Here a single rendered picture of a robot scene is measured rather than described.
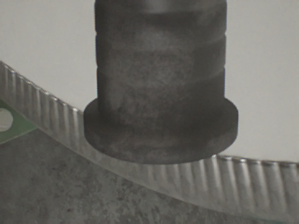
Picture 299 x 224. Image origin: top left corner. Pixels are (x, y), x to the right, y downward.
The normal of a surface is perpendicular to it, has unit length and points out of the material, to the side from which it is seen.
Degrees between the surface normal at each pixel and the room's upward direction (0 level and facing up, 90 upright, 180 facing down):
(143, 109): 62
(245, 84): 90
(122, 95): 78
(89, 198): 0
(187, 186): 90
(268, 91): 90
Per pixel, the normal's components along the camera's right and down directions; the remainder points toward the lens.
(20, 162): 0.62, -0.15
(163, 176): -0.63, 0.36
